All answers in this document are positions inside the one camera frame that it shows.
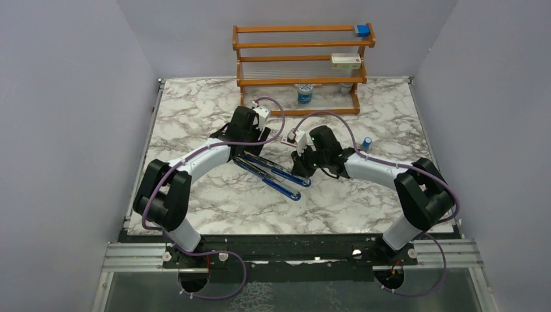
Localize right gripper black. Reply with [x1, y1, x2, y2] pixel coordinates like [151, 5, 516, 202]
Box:
[290, 143, 328, 178]

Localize blue stapler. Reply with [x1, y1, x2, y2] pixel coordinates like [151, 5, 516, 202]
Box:
[233, 151, 311, 201]

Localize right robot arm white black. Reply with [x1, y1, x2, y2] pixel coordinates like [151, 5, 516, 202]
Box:
[287, 125, 455, 265]

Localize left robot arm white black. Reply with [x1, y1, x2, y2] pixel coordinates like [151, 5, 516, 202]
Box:
[133, 106, 271, 267]

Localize small blue capped cylinder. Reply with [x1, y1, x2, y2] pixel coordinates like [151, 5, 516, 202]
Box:
[361, 137, 372, 151]

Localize blue white cup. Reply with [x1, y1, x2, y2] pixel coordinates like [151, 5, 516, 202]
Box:
[297, 84, 314, 104]

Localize orange wooden shelf rack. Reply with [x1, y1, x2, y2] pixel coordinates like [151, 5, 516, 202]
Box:
[232, 23, 376, 116]

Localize white small jar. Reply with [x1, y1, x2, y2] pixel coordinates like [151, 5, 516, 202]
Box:
[340, 83, 354, 94]

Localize white green carton box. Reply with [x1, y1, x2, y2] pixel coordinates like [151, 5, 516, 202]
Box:
[330, 53, 362, 70]

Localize blue box on top shelf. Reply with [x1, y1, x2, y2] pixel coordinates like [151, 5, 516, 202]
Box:
[353, 25, 371, 38]

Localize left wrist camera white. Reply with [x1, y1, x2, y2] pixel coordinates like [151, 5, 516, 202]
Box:
[253, 105, 272, 130]

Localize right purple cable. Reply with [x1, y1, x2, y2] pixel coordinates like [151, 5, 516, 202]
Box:
[292, 110, 461, 298]

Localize purple cable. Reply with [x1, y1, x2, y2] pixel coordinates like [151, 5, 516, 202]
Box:
[141, 96, 287, 302]
[292, 110, 461, 298]

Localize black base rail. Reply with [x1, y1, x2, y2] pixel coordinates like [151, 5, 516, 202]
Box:
[103, 230, 483, 285]

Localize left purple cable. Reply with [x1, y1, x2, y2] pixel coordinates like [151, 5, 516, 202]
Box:
[141, 96, 287, 302]

